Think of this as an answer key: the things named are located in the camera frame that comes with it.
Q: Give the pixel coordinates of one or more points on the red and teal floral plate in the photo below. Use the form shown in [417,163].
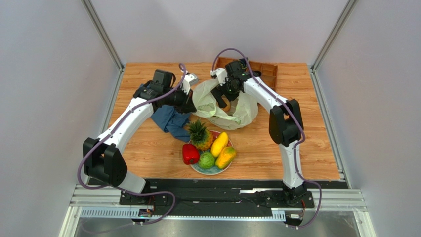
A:
[214,170]

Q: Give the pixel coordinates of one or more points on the blue cloth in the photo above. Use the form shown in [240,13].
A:
[169,120]

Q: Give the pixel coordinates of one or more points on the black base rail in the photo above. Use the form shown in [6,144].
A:
[202,199]

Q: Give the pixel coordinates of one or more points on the fake red fruit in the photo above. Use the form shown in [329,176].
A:
[190,154]

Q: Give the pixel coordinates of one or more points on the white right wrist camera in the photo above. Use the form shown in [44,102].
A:
[220,74]

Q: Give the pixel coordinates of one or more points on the black sock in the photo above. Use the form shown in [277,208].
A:
[256,73]

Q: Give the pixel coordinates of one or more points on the fake green yellow fruit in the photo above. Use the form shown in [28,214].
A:
[226,156]

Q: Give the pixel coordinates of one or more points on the pale yellow plastic bag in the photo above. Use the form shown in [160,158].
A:
[237,114]

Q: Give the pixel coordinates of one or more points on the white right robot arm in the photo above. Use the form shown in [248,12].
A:
[285,120]

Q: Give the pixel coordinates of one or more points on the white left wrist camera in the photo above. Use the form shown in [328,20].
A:
[190,79]

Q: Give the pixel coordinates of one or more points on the fake pineapple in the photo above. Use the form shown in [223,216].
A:
[200,136]

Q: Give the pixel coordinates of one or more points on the dark blue yellow sock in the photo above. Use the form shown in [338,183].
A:
[243,63]

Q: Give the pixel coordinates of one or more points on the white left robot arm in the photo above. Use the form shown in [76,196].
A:
[103,158]

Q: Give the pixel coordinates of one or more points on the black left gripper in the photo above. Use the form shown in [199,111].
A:
[187,105]

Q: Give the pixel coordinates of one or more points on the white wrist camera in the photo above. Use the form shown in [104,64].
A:
[190,79]
[220,74]

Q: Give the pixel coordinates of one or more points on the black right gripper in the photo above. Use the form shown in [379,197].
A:
[225,91]

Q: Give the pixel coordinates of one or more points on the fake orange peach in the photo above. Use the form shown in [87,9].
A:
[227,108]

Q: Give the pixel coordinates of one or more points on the wooden compartment tray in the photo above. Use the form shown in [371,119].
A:
[269,71]

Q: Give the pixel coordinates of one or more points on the fake yellow mango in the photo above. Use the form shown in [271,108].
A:
[219,144]

